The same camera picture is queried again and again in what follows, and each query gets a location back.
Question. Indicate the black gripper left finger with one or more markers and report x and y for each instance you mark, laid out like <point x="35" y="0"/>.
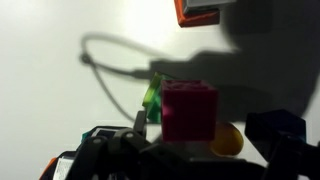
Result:
<point x="99" y="157"/>

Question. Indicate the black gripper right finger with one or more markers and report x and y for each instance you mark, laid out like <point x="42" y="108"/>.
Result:
<point x="288" y="157"/>

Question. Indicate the pink block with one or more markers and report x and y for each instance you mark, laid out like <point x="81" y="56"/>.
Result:
<point x="188" y="110"/>

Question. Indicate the blue block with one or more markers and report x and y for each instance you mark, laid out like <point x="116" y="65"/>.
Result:
<point x="264" y="130"/>

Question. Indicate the green block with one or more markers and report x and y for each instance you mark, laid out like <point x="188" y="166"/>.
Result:
<point x="152" y="98"/>

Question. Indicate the orange and grey block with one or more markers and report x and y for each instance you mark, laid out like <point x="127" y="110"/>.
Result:
<point x="192" y="13"/>

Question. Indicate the yellow ball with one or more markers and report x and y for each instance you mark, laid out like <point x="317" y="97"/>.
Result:
<point x="228" y="140"/>

